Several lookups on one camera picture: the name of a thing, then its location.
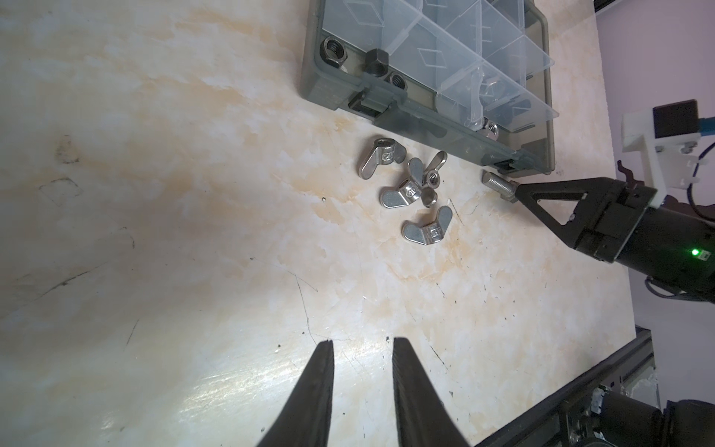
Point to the silver wing nut far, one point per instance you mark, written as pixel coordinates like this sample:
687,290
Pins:
385,151

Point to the green transparent organizer box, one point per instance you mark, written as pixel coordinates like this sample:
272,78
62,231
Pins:
461,60

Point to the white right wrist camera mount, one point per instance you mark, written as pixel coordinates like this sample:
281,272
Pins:
666,137

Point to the dark hex nut shiny rim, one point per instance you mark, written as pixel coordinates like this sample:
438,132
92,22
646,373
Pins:
396,80

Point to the silver hex bolt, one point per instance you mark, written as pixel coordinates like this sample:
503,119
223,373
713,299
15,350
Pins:
504,187

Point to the black hex nut pair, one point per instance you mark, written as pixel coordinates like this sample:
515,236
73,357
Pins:
376,62

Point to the black hex nut lone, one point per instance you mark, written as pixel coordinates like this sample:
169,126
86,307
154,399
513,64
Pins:
333,52

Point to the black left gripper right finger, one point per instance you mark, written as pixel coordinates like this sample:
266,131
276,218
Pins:
421,417

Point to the silver wing nut lone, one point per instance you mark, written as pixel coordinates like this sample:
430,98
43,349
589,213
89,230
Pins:
429,233

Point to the silver wing nut pair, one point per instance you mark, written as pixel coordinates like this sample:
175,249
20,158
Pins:
432,179
409,191

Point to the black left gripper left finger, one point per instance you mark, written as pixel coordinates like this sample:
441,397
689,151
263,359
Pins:
305,419

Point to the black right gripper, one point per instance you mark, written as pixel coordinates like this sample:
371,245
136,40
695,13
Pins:
611,222

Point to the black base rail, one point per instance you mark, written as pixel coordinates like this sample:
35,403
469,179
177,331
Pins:
562,418

